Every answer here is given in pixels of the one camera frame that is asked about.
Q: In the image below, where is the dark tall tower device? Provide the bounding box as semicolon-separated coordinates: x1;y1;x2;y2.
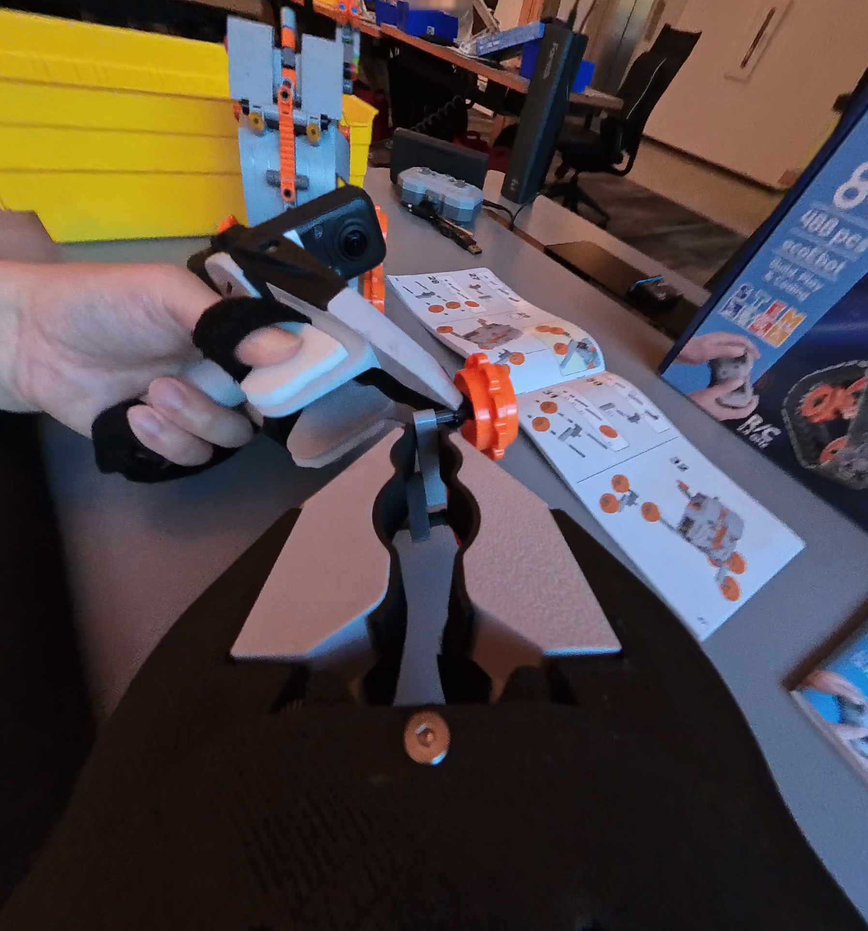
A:
501;17;589;205

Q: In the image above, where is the person's left hand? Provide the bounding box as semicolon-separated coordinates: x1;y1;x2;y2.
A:
0;258;309;467

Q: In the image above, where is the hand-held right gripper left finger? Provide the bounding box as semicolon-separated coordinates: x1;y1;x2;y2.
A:
229;424;407;703

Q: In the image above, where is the grey toy robot model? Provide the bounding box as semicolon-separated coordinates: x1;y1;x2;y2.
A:
218;6;390;315

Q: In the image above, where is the grey desk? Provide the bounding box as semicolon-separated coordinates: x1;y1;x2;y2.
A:
41;166;868;931

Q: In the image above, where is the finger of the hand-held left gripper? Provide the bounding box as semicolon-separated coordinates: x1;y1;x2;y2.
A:
316;286;465;410
287;399;422;468

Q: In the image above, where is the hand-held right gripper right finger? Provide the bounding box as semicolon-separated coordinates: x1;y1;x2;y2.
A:
441;431;621;703

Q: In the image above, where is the grey beam with orange gears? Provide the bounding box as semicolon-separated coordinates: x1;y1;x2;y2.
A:
408;352;521;546

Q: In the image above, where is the small black device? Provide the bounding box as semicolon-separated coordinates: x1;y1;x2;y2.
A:
626;275;686;308

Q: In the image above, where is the white instruction booklet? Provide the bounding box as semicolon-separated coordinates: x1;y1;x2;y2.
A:
386;267;807;642

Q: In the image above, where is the grey remote controller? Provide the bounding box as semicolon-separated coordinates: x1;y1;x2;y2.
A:
395;166;486;220

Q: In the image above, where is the black office chair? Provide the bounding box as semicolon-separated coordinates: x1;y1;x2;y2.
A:
550;22;704;228

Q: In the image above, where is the black rectangular case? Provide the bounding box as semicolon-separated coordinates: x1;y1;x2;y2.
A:
389;127;492;192

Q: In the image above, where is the black usb cable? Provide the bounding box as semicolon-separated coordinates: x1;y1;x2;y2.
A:
410;199;483;257

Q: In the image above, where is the blue toy kit box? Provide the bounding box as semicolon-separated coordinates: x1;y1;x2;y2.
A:
658;44;868;519

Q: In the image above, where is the yellow plastic bin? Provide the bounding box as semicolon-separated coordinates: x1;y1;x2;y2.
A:
0;3;381;245

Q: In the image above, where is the small blue leaflet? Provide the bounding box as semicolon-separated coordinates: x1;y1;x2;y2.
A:
786;592;868;813

